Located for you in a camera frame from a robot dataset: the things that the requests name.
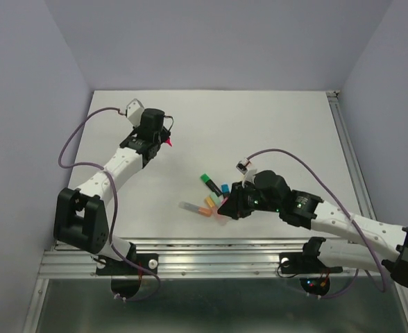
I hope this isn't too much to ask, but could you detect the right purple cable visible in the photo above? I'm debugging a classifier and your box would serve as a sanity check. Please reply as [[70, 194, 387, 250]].
[[248, 148, 387, 301]]

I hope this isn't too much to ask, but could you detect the purple cable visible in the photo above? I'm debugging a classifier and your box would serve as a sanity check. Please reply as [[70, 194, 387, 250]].
[[58, 107, 162, 302], [248, 148, 387, 301]]

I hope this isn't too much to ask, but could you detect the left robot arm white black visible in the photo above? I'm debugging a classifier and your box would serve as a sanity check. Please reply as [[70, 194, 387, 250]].
[[53, 103, 171, 273]]

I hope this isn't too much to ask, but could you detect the blue cap black highlighter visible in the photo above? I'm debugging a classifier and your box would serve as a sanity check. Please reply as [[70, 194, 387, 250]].
[[221, 183, 230, 196]]

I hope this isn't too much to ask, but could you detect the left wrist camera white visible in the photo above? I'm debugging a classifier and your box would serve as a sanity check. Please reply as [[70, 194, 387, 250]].
[[126, 99, 145, 126]]

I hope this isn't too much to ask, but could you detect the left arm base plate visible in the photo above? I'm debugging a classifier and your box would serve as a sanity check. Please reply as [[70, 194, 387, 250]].
[[92, 253, 160, 302]]

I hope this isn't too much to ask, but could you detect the front aluminium rail frame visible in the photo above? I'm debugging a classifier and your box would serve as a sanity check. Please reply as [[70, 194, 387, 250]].
[[24, 239, 408, 332]]

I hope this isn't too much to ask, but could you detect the right aluminium side rail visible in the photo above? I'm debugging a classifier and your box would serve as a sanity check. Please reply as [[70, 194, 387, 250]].
[[326, 91, 376, 220]]

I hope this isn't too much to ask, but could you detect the peach pastel highlighter body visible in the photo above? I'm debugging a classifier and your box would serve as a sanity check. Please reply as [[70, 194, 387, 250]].
[[215, 214, 230, 226]]

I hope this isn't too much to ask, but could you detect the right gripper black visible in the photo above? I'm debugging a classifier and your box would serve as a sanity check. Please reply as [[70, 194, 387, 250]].
[[217, 179, 281, 216]]

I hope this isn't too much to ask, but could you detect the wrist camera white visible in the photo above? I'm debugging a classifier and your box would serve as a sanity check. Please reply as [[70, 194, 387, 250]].
[[126, 99, 145, 126], [236, 157, 257, 185]]

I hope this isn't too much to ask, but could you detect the green cap black highlighter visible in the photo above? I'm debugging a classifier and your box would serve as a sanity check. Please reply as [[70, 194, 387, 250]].
[[200, 173, 223, 196]]

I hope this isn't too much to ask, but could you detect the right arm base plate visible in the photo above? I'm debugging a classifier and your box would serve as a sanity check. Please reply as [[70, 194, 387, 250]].
[[276, 253, 331, 298]]

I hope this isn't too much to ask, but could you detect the pink highlighter black body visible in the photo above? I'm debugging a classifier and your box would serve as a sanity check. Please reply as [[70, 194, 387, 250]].
[[165, 138, 173, 147]]

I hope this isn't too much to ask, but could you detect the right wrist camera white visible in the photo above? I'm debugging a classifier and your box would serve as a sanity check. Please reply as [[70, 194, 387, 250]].
[[236, 157, 257, 185]]

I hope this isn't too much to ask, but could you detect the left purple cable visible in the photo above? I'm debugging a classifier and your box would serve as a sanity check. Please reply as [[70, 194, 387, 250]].
[[58, 107, 162, 302]]

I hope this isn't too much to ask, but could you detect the coral pastel highlighter cap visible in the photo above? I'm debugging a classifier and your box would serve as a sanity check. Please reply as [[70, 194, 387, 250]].
[[198, 207, 212, 217]]

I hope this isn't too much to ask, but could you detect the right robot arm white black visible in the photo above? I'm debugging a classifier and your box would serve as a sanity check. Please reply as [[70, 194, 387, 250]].
[[218, 170, 408, 288]]

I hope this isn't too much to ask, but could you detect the yellow-orange pastel cap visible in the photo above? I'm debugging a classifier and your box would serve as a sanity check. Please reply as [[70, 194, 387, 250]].
[[205, 196, 216, 210]]

